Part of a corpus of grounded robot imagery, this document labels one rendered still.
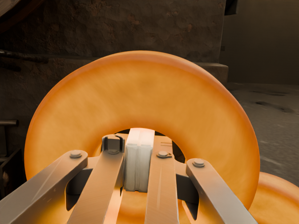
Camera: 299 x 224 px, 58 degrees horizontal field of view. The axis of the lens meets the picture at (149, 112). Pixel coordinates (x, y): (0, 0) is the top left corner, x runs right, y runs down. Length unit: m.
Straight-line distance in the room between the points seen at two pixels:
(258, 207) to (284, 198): 0.03
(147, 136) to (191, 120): 0.03
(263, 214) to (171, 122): 0.17
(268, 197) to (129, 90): 0.19
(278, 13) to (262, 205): 7.20
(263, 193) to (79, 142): 0.19
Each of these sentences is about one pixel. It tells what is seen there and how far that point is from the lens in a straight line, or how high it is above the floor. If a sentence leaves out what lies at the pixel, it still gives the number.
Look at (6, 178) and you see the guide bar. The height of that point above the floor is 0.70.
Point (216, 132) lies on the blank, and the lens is 0.17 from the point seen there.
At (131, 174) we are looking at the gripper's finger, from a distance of 0.15.
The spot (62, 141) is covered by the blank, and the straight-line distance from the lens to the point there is 0.18.
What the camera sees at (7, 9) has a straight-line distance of 0.40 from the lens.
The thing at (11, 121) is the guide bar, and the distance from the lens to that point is 0.51.
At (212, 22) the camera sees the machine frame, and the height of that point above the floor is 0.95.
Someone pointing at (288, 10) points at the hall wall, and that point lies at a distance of 7.56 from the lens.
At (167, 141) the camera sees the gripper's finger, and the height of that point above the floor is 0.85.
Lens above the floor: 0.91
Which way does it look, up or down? 15 degrees down
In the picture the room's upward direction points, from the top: 3 degrees clockwise
